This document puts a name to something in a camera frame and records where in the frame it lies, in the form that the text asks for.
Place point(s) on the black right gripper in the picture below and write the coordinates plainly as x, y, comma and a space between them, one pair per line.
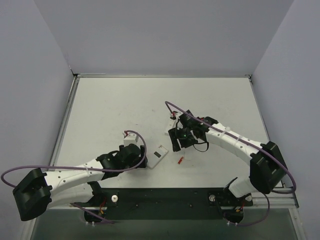
175, 138

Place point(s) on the slim white remote with display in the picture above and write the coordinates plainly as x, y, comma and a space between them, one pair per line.
167, 130

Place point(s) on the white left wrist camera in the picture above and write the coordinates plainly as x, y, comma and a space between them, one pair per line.
130, 138

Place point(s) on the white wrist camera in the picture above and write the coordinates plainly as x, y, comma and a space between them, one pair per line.
130, 138
173, 119

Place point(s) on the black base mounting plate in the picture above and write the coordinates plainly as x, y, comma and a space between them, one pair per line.
163, 203

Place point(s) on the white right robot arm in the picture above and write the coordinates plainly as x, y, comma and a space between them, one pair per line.
266, 163

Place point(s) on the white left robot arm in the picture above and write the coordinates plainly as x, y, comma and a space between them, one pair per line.
41, 190

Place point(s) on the aluminium rail frame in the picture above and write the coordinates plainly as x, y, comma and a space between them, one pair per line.
101, 107

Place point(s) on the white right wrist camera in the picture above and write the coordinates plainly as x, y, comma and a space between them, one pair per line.
173, 119

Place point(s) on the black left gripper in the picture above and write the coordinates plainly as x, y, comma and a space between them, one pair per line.
142, 157

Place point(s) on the white remote with red keypad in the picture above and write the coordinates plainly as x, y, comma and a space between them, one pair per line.
155, 156

